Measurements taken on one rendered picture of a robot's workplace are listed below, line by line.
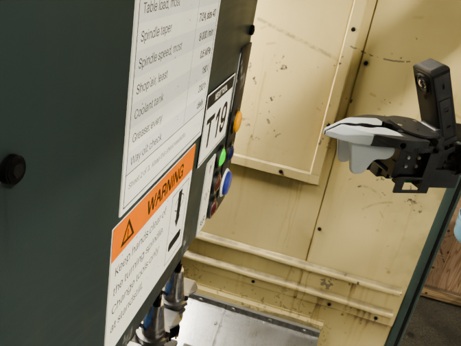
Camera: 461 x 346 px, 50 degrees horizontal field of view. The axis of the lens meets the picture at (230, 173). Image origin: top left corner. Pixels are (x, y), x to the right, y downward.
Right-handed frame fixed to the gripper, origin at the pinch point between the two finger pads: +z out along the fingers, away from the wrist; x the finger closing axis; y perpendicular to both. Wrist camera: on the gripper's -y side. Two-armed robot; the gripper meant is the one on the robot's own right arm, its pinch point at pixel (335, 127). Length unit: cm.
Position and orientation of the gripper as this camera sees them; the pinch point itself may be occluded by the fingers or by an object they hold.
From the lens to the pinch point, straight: 62.6
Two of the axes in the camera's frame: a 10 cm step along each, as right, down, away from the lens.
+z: -9.5, -0.3, -3.1
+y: -1.6, 8.9, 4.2
